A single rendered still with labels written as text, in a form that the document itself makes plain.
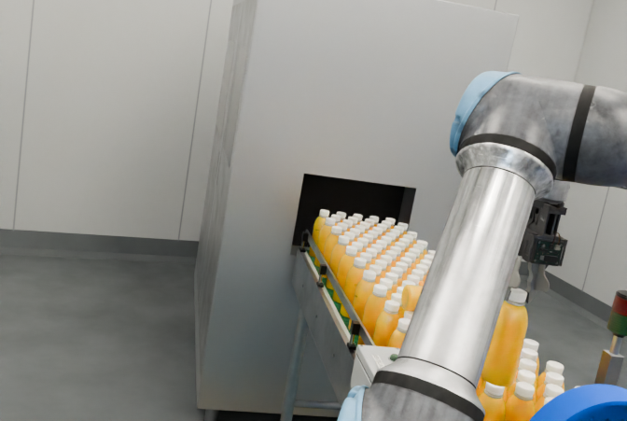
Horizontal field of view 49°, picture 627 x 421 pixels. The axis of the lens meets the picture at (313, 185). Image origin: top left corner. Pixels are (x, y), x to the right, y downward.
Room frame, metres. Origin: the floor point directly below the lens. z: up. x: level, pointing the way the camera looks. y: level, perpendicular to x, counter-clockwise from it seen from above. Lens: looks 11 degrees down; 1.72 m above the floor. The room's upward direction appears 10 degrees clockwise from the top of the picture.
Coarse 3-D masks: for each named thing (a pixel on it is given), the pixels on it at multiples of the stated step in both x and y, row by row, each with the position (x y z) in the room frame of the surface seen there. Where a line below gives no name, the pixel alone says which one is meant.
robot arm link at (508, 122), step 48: (480, 96) 0.82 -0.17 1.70; (528, 96) 0.81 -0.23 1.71; (576, 96) 0.80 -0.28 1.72; (480, 144) 0.79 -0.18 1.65; (528, 144) 0.77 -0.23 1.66; (576, 144) 0.77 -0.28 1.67; (480, 192) 0.76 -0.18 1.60; (528, 192) 0.77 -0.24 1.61; (480, 240) 0.72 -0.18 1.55; (432, 288) 0.70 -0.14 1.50; (480, 288) 0.69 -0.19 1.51; (432, 336) 0.66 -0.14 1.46; (480, 336) 0.66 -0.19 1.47; (384, 384) 0.63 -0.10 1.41; (432, 384) 0.61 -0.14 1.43
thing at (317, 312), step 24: (312, 264) 2.61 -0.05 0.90; (312, 288) 2.44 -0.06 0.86; (312, 312) 2.38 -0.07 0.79; (336, 312) 2.14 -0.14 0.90; (336, 336) 2.02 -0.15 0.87; (336, 360) 1.97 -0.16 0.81; (288, 384) 2.59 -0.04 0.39; (336, 384) 1.93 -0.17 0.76; (288, 408) 2.59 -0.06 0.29; (312, 408) 2.62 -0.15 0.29; (336, 408) 2.64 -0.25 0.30
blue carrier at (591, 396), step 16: (560, 400) 1.12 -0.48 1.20; (576, 400) 1.10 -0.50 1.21; (592, 400) 1.09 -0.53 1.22; (608, 400) 1.09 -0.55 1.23; (624, 400) 1.09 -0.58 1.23; (544, 416) 1.11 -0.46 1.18; (560, 416) 1.08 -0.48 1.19; (576, 416) 1.08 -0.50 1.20; (592, 416) 1.15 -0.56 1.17; (608, 416) 1.15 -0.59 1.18; (624, 416) 1.16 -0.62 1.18
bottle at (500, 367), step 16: (512, 304) 1.30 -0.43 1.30; (512, 320) 1.29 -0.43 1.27; (496, 336) 1.30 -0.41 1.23; (512, 336) 1.28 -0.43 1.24; (496, 352) 1.29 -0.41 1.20; (512, 352) 1.28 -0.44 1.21; (496, 368) 1.29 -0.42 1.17; (512, 368) 1.29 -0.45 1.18; (496, 384) 1.28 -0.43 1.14; (512, 384) 1.30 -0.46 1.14
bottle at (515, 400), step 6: (510, 396) 1.41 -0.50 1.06; (516, 396) 1.39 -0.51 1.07; (510, 402) 1.39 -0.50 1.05; (516, 402) 1.38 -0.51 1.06; (522, 402) 1.38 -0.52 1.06; (528, 402) 1.38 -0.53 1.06; (510, 408) 1.38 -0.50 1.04; (516, 408) 1.38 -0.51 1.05; (522, 408) 1.37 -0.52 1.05; (528, 408) 1.38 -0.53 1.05; (534, 408) 1.39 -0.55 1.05; (510, 414) 1.38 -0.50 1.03; (516, 414) 1.37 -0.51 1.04; (522, 414) 1.37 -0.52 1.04; (528, 414) 1.37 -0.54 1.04; (510, 420) 1.38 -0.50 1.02; (516, 420) 1.37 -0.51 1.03; (522, 420) 1.37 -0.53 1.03; (528, 420) 1.37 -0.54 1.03
